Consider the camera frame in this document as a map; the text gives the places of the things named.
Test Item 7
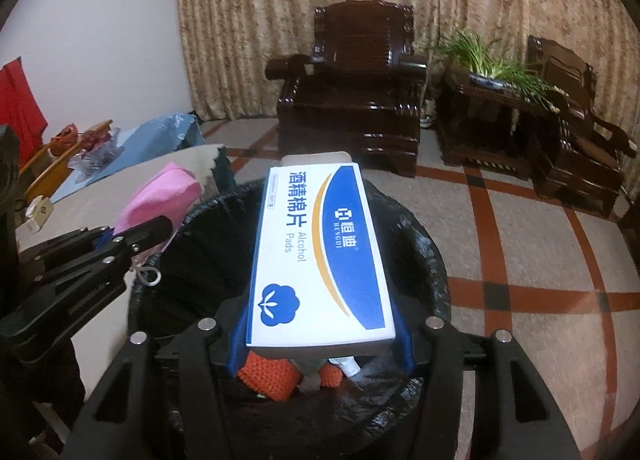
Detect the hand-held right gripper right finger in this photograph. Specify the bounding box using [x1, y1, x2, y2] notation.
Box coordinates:
[390, 290, 581, 460]

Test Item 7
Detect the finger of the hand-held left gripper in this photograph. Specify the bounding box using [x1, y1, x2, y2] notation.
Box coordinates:
[19, 224, 115, 268]
[10, 216, 174, 341]

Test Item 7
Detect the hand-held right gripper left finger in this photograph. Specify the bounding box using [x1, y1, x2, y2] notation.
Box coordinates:
[65, 297, 252, 460]

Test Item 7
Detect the pink cloth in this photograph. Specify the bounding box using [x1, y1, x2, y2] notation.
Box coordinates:
[116, 162, 206, 257]

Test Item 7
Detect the trash bin with black bag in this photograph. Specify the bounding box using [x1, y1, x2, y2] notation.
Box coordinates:
[127, 175, 449, 460]

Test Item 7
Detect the white and blue cardboard box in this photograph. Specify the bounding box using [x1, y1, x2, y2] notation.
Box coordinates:
[246, 151, 399, 357]

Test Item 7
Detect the small white box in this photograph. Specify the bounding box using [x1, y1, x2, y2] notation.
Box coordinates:
[25, 196, 54, 234]

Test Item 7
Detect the light wooden chair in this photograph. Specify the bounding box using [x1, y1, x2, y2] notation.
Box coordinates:
[25, 120, 114, 202]
[19, 140, 72, 187]

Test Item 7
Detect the orange knitted item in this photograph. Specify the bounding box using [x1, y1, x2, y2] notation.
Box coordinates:
[237, 351, 302, 402]
[320, 364, 347, 390]

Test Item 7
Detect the small white bottle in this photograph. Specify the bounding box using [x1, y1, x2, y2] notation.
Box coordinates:
[327, 356, 362, 377]

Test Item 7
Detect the orange red bag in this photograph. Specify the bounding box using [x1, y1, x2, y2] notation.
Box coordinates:
[50, 124, 81, 156]

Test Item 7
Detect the clear plastic bag of fruit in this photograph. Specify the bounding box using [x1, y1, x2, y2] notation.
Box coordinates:
[67, 127, 124, 184]

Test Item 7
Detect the blue tablecloth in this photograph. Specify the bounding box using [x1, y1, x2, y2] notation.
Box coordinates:
[50, 112, 206, 204]

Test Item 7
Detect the red cloth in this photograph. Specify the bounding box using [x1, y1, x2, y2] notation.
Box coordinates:
[0, 57, 49, 167]

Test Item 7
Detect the dark wooden armchair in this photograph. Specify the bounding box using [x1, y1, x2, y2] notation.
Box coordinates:
[527, 35, 639, 219]
[265, 0, 431, 177]

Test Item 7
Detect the dark wooden side table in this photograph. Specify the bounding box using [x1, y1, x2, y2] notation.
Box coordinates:
[437, 67, 562, 182]

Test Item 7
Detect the beige patterned curtain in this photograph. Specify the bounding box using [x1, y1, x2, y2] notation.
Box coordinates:
[167, 0, 637, 141]

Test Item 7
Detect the green potted plant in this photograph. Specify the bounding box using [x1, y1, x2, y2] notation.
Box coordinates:
[427, 27, 562, 114]

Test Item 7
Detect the white cord loop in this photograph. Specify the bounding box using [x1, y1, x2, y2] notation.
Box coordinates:
[131, 264, 162, 287]

